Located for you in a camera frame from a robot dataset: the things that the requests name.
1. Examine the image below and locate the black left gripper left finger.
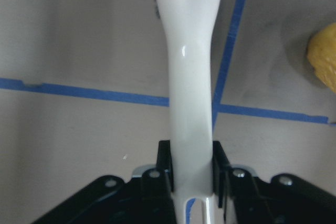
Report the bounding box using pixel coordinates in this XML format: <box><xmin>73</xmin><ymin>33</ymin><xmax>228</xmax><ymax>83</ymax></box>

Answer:
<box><xmin>141</xmin><ymin>140</ymin><xmax>176</xmax><ymax>223</ymax></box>

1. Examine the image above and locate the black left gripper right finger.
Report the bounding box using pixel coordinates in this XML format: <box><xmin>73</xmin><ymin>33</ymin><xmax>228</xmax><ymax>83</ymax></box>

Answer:
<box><xmin>213</xmin><ymin>141</ymin><xmax>259</xmax><ymax>223</ymax></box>

